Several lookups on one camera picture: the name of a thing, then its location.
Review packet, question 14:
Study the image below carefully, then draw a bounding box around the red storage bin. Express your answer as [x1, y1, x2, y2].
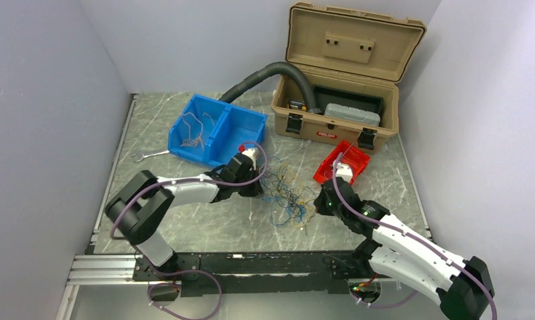
[313, 140, 370, 185]

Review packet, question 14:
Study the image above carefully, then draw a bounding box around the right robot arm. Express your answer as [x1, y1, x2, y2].
[314, 177, 498, 319]

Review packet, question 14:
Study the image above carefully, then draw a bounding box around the grey corrugated hose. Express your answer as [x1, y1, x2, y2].
[218, 61, 320, 115]

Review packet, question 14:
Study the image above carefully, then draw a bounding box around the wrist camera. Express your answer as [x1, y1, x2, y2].
[333, 162, 354, 185]
[238, 145, 260, 170]

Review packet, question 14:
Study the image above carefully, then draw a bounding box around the black tray in case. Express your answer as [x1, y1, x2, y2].
[313, 85, 385, 116]

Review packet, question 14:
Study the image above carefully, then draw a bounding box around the yellow black device in case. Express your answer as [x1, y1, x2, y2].
[288, 100, 308, 111]

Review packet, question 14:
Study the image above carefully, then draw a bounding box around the grey plastic organiser box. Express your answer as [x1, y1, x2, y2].
[324, 103, 381, 126]

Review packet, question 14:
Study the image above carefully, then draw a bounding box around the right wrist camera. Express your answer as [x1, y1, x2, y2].
[333, 162, 354, 185]

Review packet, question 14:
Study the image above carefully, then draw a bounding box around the black cable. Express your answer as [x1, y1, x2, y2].
[260, 169, 315, 211]

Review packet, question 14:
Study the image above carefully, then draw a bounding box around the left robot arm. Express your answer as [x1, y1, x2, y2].
[103, 148, 263, 280]

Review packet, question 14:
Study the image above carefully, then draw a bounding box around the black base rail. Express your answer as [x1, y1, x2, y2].
[132, 251, 381, 297]

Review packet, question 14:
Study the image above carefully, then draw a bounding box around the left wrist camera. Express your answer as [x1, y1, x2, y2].
[238, 145, 260, 170]

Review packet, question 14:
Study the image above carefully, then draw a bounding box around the tan tool case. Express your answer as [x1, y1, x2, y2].
[272, 2, 427, 153]

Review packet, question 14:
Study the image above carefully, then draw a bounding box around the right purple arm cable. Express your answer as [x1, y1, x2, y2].
[331, 152, 498, 320]

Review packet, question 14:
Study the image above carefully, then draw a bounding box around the silver wrench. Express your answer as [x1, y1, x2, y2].
[131, 149, 169, 163]

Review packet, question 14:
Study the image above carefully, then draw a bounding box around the blue double storage bin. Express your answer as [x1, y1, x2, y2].
[167, 94, 268, 167]

